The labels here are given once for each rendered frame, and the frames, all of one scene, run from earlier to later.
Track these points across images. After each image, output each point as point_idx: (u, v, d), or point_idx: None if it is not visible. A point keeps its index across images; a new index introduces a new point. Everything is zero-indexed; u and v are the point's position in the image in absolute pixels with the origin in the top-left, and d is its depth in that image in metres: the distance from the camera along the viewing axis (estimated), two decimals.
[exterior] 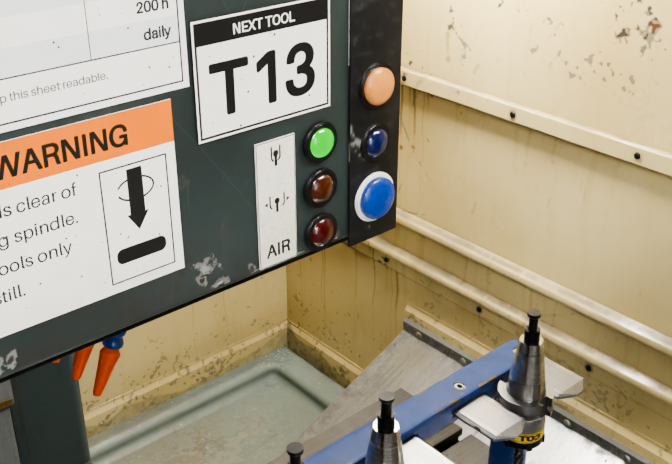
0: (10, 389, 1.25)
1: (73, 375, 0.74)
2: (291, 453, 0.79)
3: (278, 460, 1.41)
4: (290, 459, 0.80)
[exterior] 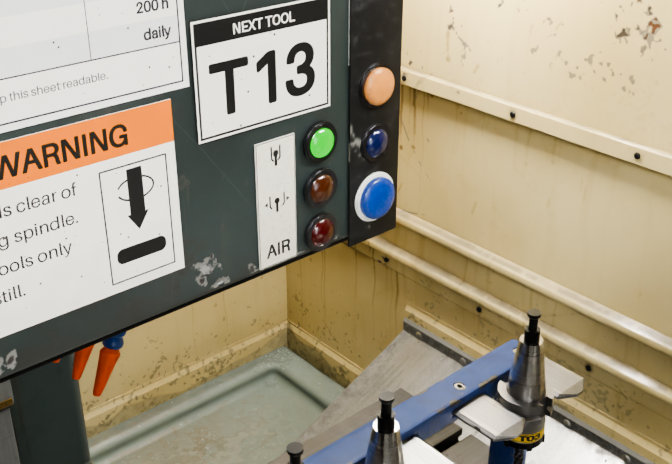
0: (10, 389, 1.25)
1: (73, 375, 0.74)
2: (291, 453, 0.79)
3: (278, 460, 1.41)
4: (290, 459, 0.80)
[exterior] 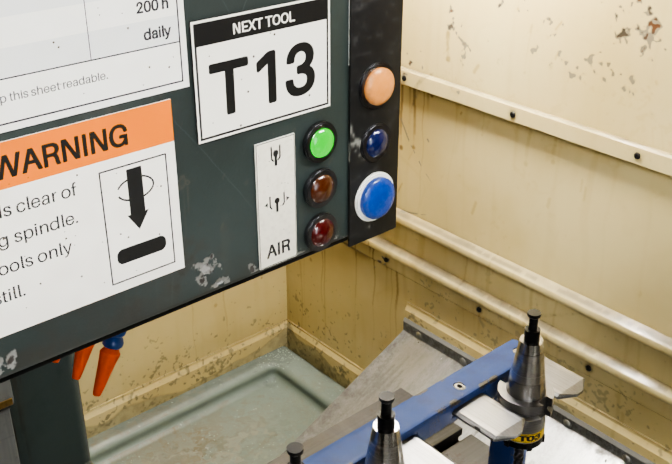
0: (10, 389, 1.25)
1: (73, 375, 0.74)
2: (291, 453, 0.79)
3: (278, 460, 1.41)
4: (290, 459, 0.80)
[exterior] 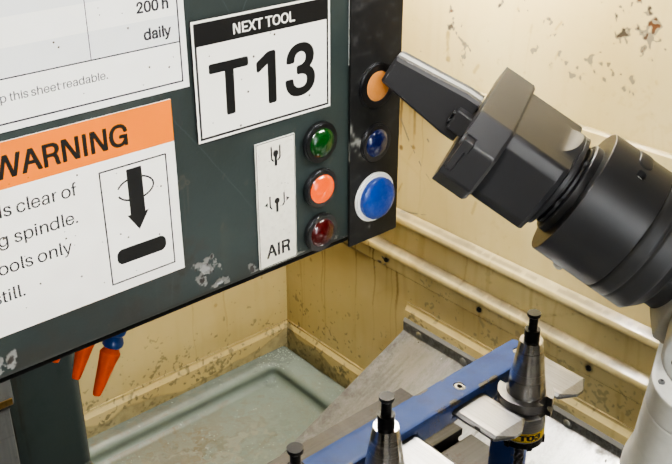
0: (10, 389, 1.25)
1: (73, 375, 0.74)
2: (291, 453, 0.79)
3: (278, 460, 1.41)
4: (290, 459, 0.80)
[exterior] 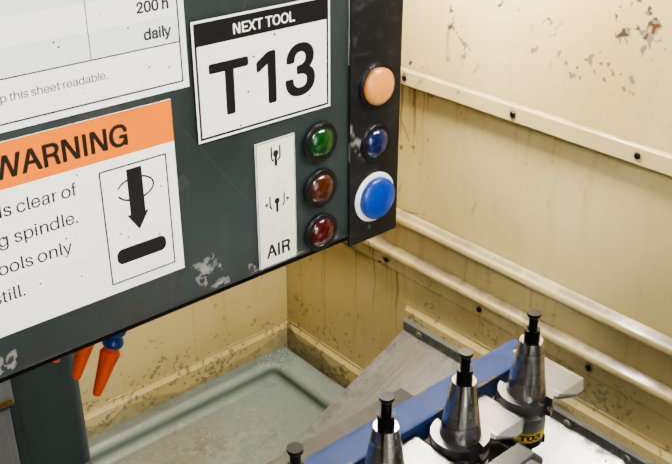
0: (10, 389, 1.25)
1: (73, 375, 0.74)
2: (291, 453, 0.79)
3: (278, 460, 1.41)
4: (290, 459, 0.80)
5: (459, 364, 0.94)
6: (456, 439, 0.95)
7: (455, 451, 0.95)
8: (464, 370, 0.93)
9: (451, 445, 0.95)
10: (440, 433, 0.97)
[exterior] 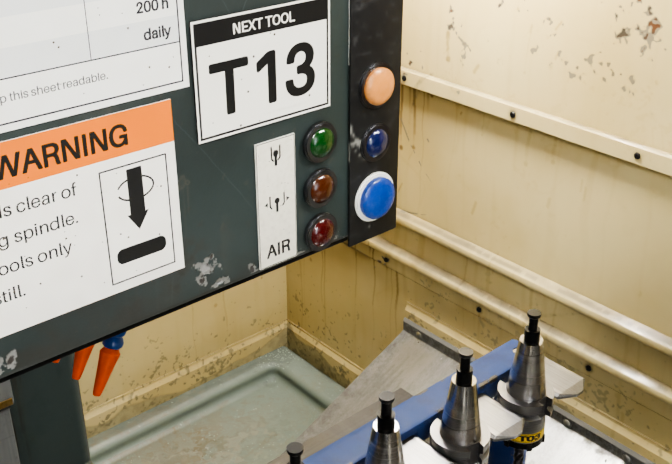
0: (10, 389, 1.25)
1: (73, 375, 0.74)
2: (291, 453, 0.79)
3: (278, 460, 1.41)
4: (290, 459, 0.80)
5: (459, 364, 0.94)
6: (456, 439, 0.95)
7: (455, 451, 0.95)
8: (464, 370, 0.93)
9: (451, 445, 0.95)
10: (440, 433, 0.97)
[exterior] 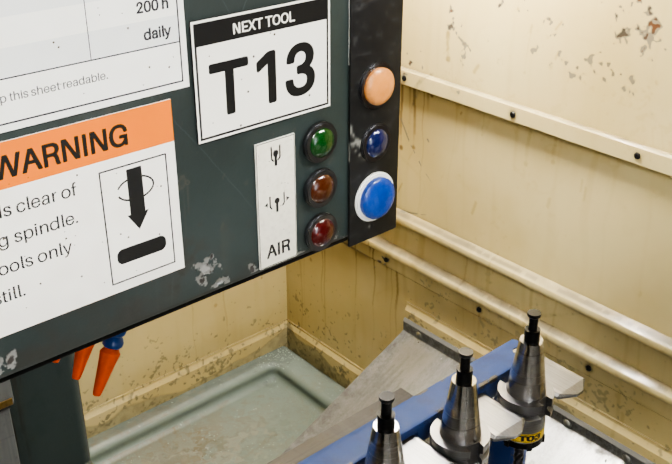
0: (10, 389, 1.25)
1: (73, 375, 0.74)
2: None
3: (278, 460, 1.41)
4: None
5: (459, 364, 0.94)
6: (456, 439, 0.95)
7: (455, 451, 0.95)
8: (464, 370, 0.93)
9: (451, 445, 0.95)
10: (440, 433, 0.97)
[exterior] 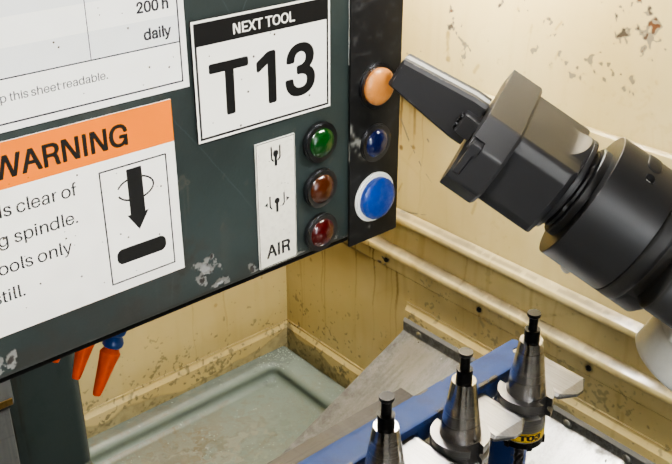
0: (10, 389, 1.25)
1: (73, 375, 0.74)
2: None
3: (278, 460, 1.41)
4: None
5: (459, 364, 0.94)
6: (456, 439, 0.95)
7: (455, 451, 0.95)
8: (464, 370, 0.93)
9: (451, 445, 0.95)
10: (440, 433, 0.97)
